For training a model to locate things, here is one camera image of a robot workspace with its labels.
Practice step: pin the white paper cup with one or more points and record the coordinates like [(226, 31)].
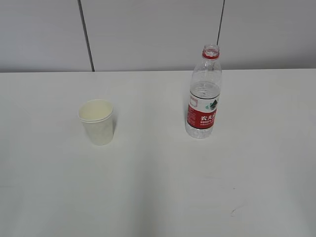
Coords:
[(96, 117)]

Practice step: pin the clear water bottle red label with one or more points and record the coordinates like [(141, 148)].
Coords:
[(205, 89)]

